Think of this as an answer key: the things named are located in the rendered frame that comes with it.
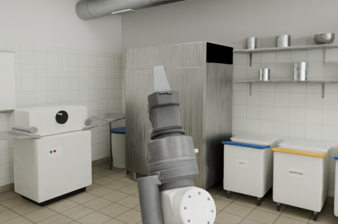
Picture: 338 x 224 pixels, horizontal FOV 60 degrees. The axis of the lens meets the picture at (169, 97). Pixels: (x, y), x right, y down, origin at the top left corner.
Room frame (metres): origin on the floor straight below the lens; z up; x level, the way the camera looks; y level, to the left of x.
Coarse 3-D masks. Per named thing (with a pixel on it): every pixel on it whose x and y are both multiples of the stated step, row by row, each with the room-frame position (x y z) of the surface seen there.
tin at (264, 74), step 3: (261, 69) 3.94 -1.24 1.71; (264, 69) 3.91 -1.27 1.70; (267, 69) 3.91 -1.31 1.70; (261, 72) 3.94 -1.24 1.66; (264, 72) 3.92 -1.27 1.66; (267, 72) 3.91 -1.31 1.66; (261, 75) 3.94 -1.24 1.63; (264, 75) 3.91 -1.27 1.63; (267, 75) 3.91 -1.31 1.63; (261, 78) 3.94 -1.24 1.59; (264, 78) 3.91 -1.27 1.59; (267, 78) 3.91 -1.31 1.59
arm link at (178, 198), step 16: (192, 160) 0.49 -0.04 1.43; (160, 176) 0.47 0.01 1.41; (176, 176) 0.47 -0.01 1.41; (192, 176) 0.48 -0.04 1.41; (144, 192) 0.46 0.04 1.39; (160, 192) 0.48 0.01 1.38; (176, 192) 0.46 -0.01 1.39; (192, 192) 0.45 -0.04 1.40; (144, 208) 0.46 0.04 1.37; (160, 208) 0.46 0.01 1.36; (176, 208) 0.44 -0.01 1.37; (192, 208) 0.43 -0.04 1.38; (208, 208) 0.45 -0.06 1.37
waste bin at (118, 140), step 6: (114, 132) 5.13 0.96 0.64; (120, 132) 5.08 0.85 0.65; (114, 138) 5.15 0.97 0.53; (120, 138) 5.10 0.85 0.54; (114, 144) 5.17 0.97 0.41; (120, 144) 5.11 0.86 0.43; (114, 150) 5.18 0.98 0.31; (120, 150) 5.11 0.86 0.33; (114, 156) 5.19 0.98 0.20; (120, 156) 5.12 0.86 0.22; (114, 162) 5.21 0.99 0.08; (120, 162) 5.13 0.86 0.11
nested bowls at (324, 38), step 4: (316, 36) 3.53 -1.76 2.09; (320, 36) 3.48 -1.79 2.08; (324, 36) 3.46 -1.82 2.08; (328, 36) 3.45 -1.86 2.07; (332, 36) 3.46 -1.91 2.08; (316, 40) 3.53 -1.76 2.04; (320, 40) 3.49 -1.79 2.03; (324, 40) 3.46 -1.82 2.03; (328, 40) 3.46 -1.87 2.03; (332, 40) 3.47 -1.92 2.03
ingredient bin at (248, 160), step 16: (224, 144) 3.78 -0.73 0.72; (240, 144) 3.62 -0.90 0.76; (256, 144) 3.66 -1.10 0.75; (272, 144) 3.84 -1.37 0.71; (224, 160) 3.77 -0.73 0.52; (240, 160) 3.64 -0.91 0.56; (256, 160) 3.54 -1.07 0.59; (272, 160) 3.85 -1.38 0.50; (224, 176) 3.77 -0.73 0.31; (240, 176) 3.65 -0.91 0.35; (256, 176) 3.53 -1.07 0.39; (272, 176) 3.86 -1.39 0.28; (240, 192) 3.65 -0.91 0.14; (256, 192) 3.53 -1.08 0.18
